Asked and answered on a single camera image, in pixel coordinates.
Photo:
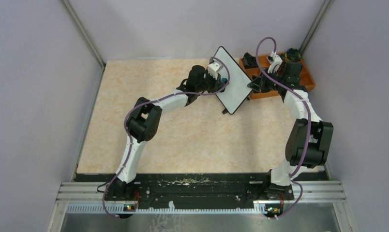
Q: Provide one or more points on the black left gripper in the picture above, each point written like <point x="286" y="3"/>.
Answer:
<point x="216" y="82"/>

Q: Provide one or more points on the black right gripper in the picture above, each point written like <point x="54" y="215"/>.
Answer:
<point x="258" y="83"/>

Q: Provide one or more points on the white whiteboard black frame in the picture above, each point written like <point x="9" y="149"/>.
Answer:
<point x="236" y="92"/>

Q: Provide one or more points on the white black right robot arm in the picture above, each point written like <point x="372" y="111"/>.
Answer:
<point x="310" y="138"/>

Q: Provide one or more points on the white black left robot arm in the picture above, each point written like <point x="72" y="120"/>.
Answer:
<point x="142" y="122"/>

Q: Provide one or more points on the orange compartment tray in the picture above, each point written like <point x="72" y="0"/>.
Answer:
<point x="305" y="78"/>

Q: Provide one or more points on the black crumpled cloth left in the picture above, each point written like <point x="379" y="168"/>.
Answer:
<point x="249" y="61"/>

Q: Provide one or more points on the dark cloth with yellow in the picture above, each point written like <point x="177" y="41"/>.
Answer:
<point x="291" y="55"/>

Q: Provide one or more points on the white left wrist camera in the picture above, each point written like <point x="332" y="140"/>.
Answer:
<point x="213" y="69"/>

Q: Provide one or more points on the right corner aluminium post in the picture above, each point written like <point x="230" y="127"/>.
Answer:
<point x="313" y="28"/>

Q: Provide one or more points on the corner aluminium post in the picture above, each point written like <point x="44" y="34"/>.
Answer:
<point x="83" y="32"/>
<point x="313" y="28"/>

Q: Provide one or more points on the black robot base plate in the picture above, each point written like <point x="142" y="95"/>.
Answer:
<point x="202" y="202"/>

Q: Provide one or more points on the white toothed cable duct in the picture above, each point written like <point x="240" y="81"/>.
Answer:
<point x="123" y="209"/>

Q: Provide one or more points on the aluminium frame rail front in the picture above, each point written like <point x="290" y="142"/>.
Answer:
<point x="309" y="191"/>

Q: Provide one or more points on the left corner aluminium post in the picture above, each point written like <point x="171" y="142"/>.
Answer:
<point x="83" y="32"/>

